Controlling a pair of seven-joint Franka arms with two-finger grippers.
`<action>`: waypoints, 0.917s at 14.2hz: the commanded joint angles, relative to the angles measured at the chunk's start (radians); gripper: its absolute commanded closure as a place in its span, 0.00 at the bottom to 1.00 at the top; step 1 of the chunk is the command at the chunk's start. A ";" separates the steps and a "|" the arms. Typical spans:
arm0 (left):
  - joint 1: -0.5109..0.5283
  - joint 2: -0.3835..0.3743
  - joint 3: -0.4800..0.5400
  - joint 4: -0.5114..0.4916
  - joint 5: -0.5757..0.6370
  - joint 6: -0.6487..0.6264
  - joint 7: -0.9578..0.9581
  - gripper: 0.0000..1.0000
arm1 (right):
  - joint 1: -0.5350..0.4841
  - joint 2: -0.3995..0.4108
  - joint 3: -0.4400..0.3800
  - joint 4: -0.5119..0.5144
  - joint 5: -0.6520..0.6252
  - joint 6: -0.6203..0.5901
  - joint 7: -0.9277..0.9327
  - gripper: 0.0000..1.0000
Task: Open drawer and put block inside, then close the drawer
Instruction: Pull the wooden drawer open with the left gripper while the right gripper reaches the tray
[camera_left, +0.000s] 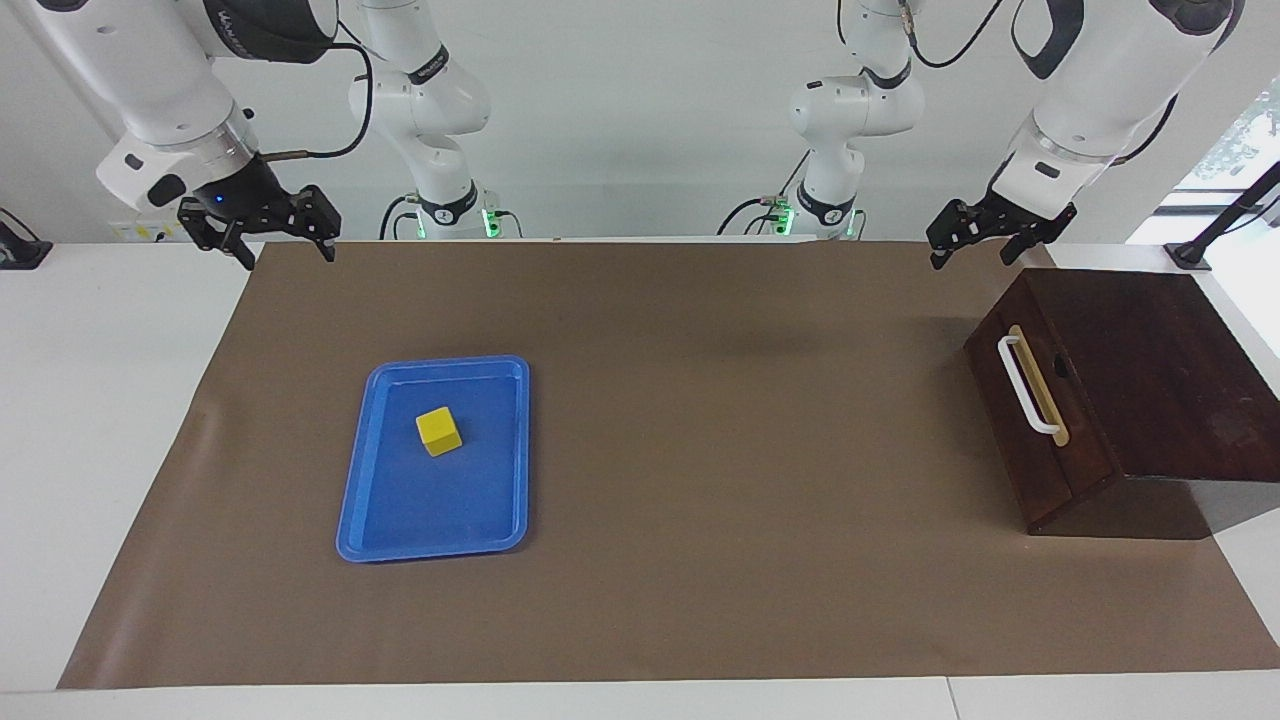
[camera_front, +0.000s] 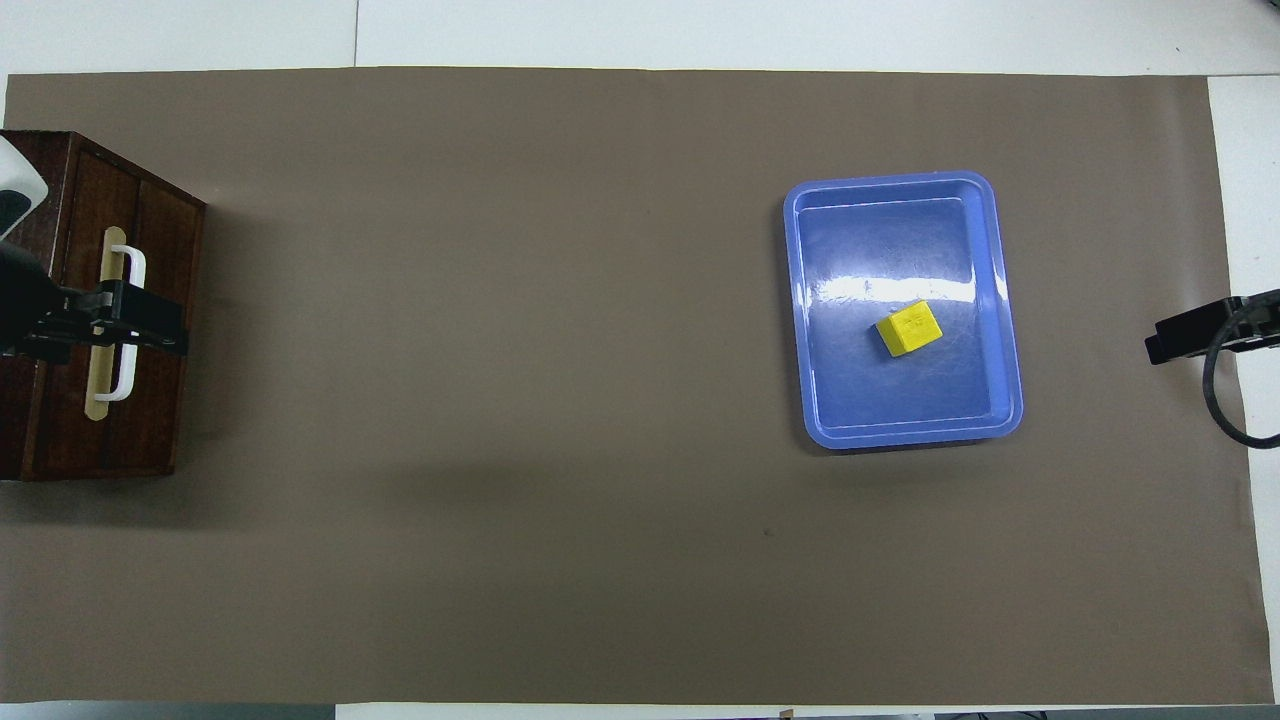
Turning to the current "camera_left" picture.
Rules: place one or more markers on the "blue plastic tray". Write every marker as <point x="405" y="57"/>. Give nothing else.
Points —
<point x="440" y="500"/>

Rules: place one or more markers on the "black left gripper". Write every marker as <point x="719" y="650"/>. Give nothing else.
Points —
<point x="1015" y="215"/>

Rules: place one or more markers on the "small black table clamp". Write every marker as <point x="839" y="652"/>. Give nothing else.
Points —
<point x="20" y="250"/>

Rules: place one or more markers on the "bright window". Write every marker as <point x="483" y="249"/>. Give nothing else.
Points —
<point x="1245" y="140"/>

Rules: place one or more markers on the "brown table mat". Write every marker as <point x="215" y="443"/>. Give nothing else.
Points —
<point x="700" y="500"/>

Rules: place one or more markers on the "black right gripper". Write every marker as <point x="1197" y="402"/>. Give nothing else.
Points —
<point x="245" y="195"/>

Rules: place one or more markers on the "dark wooden drawer cabinet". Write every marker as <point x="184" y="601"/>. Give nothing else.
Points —
<point x="1170" y="370"/>

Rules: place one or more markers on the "yellow cube block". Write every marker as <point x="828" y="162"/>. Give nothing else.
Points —
<point x="438" y="430"/>

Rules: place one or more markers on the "wooden drawer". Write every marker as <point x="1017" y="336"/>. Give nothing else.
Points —
<point x="1010" y="440"/>

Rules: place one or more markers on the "black angled stand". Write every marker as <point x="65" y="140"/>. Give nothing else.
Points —
<point x="1225" y="215"/>

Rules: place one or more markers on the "white wall power socket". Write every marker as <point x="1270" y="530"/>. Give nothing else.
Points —
<point x="150" y="230"/>

